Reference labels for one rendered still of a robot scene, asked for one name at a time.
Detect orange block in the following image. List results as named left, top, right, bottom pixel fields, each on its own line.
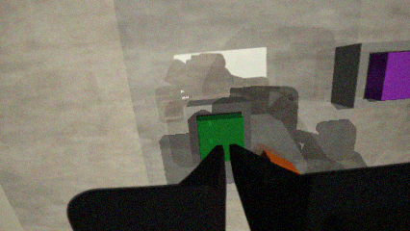
left=260, top=151, right=300, bottom=173

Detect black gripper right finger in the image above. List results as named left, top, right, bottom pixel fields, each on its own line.
left=229, top=144, right=410, bottom=231

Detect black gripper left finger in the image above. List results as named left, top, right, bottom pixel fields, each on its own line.
left=66, top=145, right=226, bottom=231

